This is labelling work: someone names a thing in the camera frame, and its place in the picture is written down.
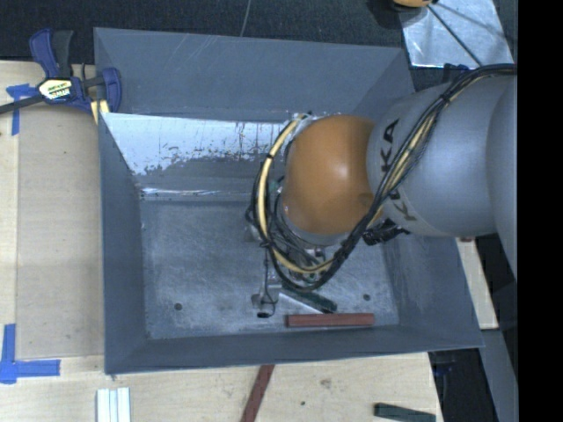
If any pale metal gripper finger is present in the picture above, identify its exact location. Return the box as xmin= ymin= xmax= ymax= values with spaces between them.
xmin=279 ymin=290 xmax=327 ymax=315
xmin=251 ymin=279 xmax=281 ymax=309

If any red-brown flat block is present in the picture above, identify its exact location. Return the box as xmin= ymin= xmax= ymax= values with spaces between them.
xmin=238 ymin=363 xmax=276 ymax=422
xmin=284 ymin=312 xmax=377 ymax=329

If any grey metal bin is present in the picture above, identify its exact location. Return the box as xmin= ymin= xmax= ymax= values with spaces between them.
xmin=92 ymin=26 xmax=486 ymax=375

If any dark green flat block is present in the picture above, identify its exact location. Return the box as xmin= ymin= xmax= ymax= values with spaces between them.
xmin=373 ymin=402 xmax=437 ymax=422

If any pale wood board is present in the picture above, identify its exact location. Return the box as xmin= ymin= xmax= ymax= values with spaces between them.
xmin=15 ymin=102 xmax=107 ymax=360

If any black cylinder on white bracket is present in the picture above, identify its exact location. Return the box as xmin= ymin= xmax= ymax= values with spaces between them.
xmin=361 ymin=218 xmax=411 ymax=246

